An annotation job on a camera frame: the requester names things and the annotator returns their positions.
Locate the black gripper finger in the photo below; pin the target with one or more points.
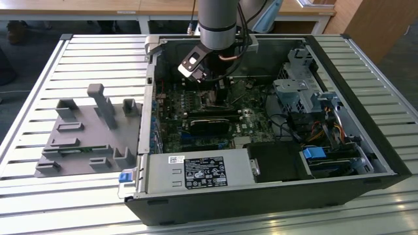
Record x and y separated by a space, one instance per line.
223 98

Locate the silver square CPU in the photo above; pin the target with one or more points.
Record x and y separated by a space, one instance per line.
210 96

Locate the black RAM slot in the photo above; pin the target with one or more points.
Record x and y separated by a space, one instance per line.
214 116
213 112

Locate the black graphics card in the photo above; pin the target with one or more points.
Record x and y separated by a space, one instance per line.
209 126

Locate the green motherboard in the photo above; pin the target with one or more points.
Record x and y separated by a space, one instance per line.
254 122

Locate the silver chipset heatsink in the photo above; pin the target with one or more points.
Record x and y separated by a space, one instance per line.
242 141

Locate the silver metal disk bay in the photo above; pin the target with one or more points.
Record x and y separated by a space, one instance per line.
290 93

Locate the pale blue teach pendant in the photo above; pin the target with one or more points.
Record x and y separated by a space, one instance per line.
269 17

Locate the black plastic fan shroud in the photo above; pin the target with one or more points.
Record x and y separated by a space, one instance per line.
277 161

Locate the blue disk carrier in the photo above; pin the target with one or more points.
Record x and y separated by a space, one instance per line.
314 154

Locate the grey power supply unit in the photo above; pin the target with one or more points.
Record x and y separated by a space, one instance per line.
163 176

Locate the stack of papers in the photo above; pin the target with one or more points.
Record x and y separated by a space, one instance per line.
313 2

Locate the black open PC case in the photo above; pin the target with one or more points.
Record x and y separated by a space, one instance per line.
229 205

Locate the blue case latch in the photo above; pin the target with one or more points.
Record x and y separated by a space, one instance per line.
124 177

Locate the grey plastic parts rack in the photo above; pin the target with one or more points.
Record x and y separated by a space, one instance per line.
88 137

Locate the green RAM stick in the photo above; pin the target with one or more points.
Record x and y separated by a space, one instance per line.
84 148

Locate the brown wooden cabinet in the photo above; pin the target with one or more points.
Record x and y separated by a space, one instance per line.
382 24

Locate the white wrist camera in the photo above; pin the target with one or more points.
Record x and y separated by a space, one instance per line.
192 61

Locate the wooden desk with white frame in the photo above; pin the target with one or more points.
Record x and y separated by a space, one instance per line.
98 6

